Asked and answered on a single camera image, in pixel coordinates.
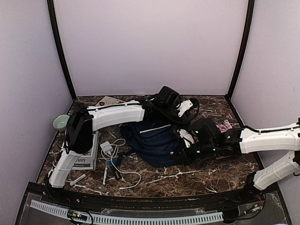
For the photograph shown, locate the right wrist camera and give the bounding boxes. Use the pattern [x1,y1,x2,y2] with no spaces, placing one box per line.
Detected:
[178,129,195,148]

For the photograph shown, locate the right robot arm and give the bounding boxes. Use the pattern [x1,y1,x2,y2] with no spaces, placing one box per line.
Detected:
[171,118,300,203]

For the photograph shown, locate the red capped white marker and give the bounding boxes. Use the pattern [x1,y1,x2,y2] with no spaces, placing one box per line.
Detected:
[70,171,90,187]

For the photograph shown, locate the grey ianra booklet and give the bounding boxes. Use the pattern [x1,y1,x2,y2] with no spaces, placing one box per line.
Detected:
[72,131,100,171]

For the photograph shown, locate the pale green ceramic bowl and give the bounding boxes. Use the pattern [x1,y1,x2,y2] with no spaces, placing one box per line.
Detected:
[52,114,70,132]

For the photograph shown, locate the grey slotted cable duct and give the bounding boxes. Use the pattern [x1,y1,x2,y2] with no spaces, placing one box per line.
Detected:
[30,200,224,225]

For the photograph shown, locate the pink flowered white book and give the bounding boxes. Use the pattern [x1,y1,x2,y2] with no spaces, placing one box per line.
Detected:
[215,120,232,133]

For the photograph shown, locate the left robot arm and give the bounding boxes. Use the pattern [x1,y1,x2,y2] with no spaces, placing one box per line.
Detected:
[45,86,198,204]

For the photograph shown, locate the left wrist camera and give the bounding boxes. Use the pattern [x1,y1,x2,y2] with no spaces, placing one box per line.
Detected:
[176,98,199,118]

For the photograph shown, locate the right black frame post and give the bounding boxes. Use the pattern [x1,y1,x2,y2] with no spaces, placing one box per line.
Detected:
[225,0,255,102]

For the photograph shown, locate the green capped white marker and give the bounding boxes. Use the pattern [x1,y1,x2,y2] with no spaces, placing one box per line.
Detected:
[102,161,109,187]

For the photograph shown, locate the left black frame post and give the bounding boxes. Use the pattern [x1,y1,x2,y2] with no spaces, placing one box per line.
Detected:
[46,0,77,101]

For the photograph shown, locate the white charger with cable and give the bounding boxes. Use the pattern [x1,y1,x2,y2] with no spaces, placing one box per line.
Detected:
[100,138,142,190]

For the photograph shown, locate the navy blue student backpack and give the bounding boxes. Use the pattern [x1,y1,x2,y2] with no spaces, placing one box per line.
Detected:
[119,120,186,167]

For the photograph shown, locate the black frame post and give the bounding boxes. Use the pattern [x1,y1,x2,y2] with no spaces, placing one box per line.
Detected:
[225,0,255,102]
[46,0,77,101]

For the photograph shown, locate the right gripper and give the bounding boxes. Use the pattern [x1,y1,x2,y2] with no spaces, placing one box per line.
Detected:
[171,140,218,166]

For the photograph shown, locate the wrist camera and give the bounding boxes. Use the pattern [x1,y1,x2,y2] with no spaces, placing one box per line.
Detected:
[178,129,195,148]
[176,98,199,118]

